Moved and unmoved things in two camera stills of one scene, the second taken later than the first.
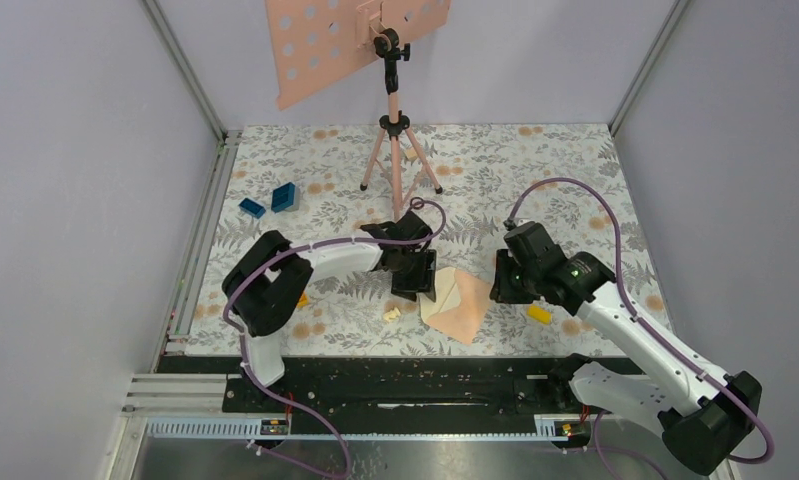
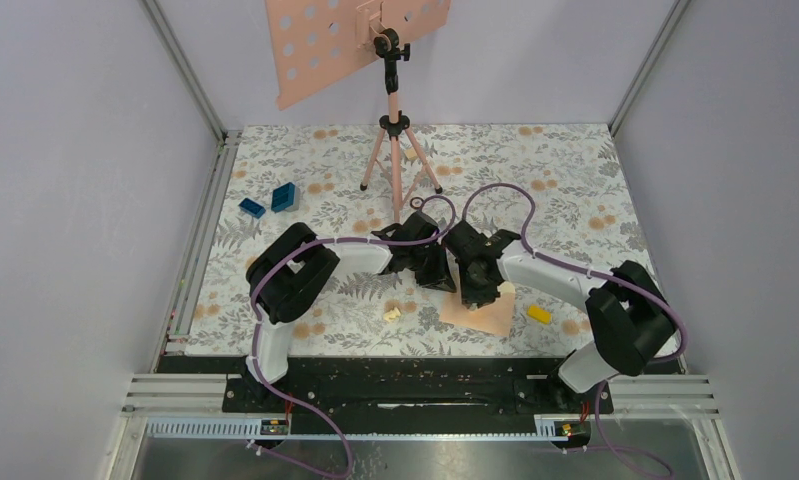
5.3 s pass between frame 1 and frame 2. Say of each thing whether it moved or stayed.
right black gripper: moved
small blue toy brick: stayed
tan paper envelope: moved
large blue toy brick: stayed
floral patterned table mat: stayed
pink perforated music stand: stayed
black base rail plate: stayed
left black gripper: moved
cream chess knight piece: stayed
